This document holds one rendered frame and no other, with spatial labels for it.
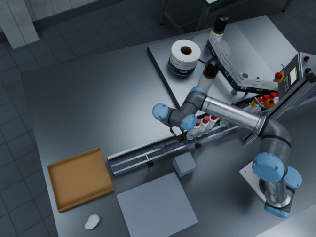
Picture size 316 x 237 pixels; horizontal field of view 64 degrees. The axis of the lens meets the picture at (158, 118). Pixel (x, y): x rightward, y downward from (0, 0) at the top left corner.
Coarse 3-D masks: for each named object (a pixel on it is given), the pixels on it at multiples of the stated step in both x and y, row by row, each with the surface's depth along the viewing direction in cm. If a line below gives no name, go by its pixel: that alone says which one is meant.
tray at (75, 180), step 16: (64, 160) 142; (80, 160) 146; (96, 160) 147; (64, 176) 141; (80, 176) 142; (96, 176) 143; (64, 192) 137; (80, 192) 138; (96, 192) 138; (64, 208) 130
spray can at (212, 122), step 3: (210, 117) 145; (213, 117) 142; (216, 117) 141; (210, 120) 144; (213, 120) 144; (216, 120) 145; (210, 123) 146; (213, 123) 146; (207, 126) 150; (210, 126) 149; (207, 129) 153
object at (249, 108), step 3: (258, 99) 150; (261, 99) 150; (249, 105) 159; (255, 105) 153; (258, 105) 153; (249, 108) 158; (252, 108) 156; (255, 108) 155; (249, 111) 160; (252, 111) 158
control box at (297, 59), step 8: (296, 56) 117; (304, 56) 116; (312, 56) 116; (288, 64) 123; (296, 64) 116; (304, 64) 113; (312, 64) 114; (288, 72) 122; (280, 80) 128; (280, 88) 126; (312, 88) 112; (280, 96) 124; (304, 96) 118; (296, 104) 124
